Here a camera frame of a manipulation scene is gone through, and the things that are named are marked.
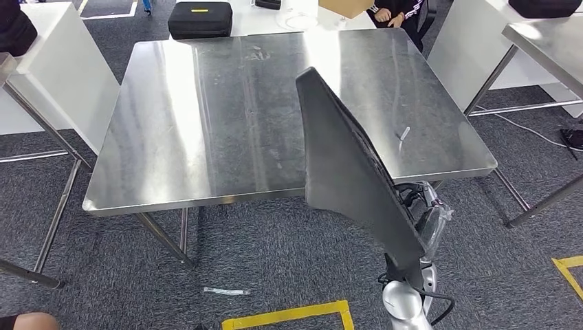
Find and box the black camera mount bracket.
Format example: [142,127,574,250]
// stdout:
[384,252,424,288]

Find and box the brown cardboard box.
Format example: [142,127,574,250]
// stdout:
[318,0,375,20]

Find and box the stainless steel workbench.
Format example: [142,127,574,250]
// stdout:
[0,52,94,290]
[82,27,531,270]
[463,18,583,229]

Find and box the black bag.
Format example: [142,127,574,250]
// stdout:
[508,0,583,19]
[0,0,39,58]

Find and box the black zip case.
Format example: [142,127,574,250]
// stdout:
[167,1,234,41]

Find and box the black router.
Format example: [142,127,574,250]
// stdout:
[560,128,583,161]

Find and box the white power cable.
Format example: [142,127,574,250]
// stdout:
[476,105,583,153]

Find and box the black plastic car trim part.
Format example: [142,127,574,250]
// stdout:
[295,67,427,274]

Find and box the clear strip on floor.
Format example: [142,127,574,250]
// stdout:
[203,287,252,297]

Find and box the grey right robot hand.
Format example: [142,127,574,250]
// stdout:
[395,181,454,261]

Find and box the seated person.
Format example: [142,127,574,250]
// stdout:
[0,311,61,330]

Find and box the yellow floor tape square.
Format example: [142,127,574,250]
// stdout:
[221,299,355,330]
[551,254,583,302]

